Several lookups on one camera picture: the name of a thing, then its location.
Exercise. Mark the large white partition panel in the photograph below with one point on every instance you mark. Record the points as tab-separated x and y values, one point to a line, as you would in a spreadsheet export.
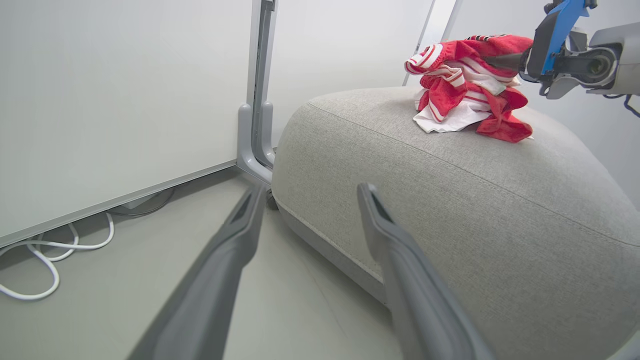
125	100

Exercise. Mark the red white basketball jersey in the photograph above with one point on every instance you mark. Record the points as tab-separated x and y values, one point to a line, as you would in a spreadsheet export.
450	90

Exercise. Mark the grey partition foot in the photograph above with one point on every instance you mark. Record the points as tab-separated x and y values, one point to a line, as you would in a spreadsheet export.
269	135
247	145

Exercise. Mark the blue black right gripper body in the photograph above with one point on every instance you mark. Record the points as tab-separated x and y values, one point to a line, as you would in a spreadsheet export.
542	45

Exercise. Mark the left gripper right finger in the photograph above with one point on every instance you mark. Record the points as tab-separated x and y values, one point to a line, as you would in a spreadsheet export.
415	290

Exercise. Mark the grey fabric sofa seat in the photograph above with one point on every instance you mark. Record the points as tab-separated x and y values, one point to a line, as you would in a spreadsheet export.
475	210

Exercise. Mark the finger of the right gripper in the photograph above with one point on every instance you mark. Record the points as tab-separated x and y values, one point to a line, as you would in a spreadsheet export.
507	61

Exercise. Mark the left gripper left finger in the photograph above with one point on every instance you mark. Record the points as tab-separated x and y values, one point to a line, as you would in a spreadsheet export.
210	280

